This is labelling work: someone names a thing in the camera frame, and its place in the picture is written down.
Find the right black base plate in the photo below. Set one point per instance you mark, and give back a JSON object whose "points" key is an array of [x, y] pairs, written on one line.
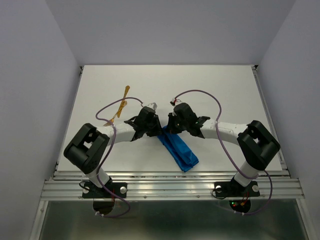
{"points": [[232, 189]]}

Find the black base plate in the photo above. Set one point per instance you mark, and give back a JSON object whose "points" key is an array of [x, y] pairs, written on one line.
{"points": [[91, 191], [232, 189]]}

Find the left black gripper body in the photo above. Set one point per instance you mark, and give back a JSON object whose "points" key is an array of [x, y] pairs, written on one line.
{"points": [[152, 129]]}

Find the blue cloth napkin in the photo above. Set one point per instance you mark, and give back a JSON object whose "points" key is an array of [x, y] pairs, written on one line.
{"points": [[179, 150]]}

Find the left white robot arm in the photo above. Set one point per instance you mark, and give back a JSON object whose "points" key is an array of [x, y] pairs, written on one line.
{"points": [[87, 147]]}

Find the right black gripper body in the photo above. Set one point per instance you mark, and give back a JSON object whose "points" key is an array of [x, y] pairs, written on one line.
{"points": [[176, 125]]}

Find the gold knife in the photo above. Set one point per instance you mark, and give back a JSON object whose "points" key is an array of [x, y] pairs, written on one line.
{"points": [[123, 102]]}

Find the gold ornate fork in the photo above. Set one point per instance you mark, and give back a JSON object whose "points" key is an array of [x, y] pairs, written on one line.
{"points": [[111, 121]]}

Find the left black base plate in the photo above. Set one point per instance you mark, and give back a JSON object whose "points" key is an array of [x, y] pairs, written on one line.
{"points": [[91, 191]]}

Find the aluminium rail frame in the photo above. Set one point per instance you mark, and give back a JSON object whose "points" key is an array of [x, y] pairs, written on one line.
{"points": [[174, 205]]}

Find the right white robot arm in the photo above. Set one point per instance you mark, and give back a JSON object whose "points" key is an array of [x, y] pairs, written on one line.
{"points": [[257, 144]]}

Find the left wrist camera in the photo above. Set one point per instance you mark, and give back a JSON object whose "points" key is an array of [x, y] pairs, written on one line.
{"points": [[152, 106]]}

